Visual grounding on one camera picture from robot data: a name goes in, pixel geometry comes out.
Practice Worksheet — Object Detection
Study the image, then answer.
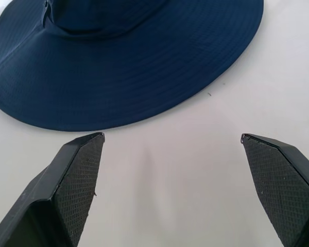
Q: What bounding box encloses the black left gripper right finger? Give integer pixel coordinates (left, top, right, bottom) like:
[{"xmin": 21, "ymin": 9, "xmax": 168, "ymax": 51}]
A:
[{"xmin": 240, "ymin": 133, "xmax": 309, "ymax": 247}]

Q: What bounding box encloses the navy blue wide-brim hat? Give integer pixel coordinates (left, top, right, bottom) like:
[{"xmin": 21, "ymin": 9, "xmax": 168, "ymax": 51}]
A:
[{"xmin": 0, "ymin": 0, "xmax": 264, "ymax": 132}]

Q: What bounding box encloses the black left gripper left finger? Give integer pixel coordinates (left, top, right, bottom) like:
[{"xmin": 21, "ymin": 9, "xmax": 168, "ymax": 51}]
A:
[{"xmin": 0, "ymin": 132, "xmax": 106, "ymax": 247}]

